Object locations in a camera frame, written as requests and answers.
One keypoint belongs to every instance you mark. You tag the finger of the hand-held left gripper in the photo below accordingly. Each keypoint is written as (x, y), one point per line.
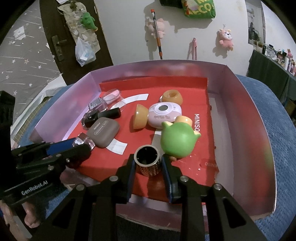
(76, 154)
(60, 146)

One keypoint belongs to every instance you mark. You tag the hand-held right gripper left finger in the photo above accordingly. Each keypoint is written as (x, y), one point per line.
(131, 180)

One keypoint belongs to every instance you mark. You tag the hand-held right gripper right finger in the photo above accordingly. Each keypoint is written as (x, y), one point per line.
(167, 183)

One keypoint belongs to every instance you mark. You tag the maroon bottle with silver cap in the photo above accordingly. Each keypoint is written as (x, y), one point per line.
(84, 142)

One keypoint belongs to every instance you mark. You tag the studded metal cylinder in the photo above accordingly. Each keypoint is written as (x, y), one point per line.
(148, 169)

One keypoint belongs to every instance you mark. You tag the taupe eyeshadow compact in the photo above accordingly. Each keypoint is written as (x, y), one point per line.
(104, 132)

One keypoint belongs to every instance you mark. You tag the green squishy toy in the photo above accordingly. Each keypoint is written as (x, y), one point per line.
(178, 141)

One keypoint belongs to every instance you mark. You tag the black nail polish bottle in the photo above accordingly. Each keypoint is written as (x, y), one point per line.
(108, 113)

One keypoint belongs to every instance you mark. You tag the pink nail polish bottle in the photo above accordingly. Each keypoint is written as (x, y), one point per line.
(96, 104)

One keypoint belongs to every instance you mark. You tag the orange dome piece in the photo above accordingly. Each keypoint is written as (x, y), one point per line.
(140, 115)

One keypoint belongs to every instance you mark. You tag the pink round case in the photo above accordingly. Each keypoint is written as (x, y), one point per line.
(157, 118)

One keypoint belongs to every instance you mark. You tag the pink cardboard box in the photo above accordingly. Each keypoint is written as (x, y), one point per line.
(242, 139)

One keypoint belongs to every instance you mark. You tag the person's left hand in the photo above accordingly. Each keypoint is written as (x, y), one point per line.
(34, 217)

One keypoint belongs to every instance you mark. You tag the red paper sheet white print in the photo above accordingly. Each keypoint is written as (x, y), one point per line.
(185, 176)

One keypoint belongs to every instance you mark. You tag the grid cutting mat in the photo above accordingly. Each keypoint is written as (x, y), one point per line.
(27, 120)

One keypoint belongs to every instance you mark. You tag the white plastic sheet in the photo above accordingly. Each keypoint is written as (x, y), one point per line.
(46, 92)

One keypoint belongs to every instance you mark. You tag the clear plastic bag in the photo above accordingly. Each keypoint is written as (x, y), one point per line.
(85, 53)

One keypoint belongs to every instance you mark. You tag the blue fuzzy mat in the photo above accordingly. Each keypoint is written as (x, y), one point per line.
(284, 162)

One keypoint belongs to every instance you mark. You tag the dark brown door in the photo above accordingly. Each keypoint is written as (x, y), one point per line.
(104, 34)

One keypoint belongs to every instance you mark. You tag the clear hanging organizer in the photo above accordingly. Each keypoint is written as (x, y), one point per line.
(71, 20)

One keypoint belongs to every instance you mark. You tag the green plush dinosaur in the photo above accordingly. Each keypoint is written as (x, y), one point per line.
(87, 20)

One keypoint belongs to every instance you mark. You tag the pink clip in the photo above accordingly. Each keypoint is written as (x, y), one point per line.
(193, 49)

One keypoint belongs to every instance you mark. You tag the dark green covered table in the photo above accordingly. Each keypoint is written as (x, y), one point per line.
(266, 74)

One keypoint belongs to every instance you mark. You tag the pale pink plush toy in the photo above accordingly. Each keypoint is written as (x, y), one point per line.
(161, 27)

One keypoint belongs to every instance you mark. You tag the pink plush cow toy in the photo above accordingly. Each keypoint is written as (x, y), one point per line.
(226, 39)

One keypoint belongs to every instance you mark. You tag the row of small figurines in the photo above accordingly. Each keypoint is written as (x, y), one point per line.
(282, 58)

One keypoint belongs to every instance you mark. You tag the green printed bag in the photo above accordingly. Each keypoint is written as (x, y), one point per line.
(198, 9)

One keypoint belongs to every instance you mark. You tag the black bag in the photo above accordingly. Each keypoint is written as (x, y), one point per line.
(171, 2)

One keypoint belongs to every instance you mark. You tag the wall mirror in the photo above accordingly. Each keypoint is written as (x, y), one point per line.
(255, 23)

